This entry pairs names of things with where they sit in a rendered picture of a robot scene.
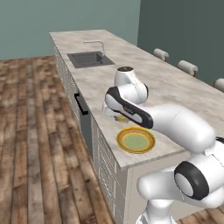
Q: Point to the dark appliance door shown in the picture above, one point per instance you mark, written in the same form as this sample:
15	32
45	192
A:
86	128

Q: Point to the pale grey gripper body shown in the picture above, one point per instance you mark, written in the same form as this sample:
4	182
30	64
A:
108	110

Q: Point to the dark grey sink basin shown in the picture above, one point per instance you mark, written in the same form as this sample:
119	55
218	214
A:
89	59

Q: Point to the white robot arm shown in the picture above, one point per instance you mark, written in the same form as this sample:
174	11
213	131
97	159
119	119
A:
180	125

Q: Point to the small yellow-brown object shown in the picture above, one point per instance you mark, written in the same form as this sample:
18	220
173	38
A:
122	118

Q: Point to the white cushioned stool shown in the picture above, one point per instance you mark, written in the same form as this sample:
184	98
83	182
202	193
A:
187	67
161	54
219	85

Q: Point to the yellow and green round plate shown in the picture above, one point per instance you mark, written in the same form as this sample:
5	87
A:
135	141

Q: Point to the silver sink tap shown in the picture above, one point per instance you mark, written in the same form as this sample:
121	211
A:
99	43

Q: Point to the white island cupboard run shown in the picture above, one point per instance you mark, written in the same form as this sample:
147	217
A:
105	172

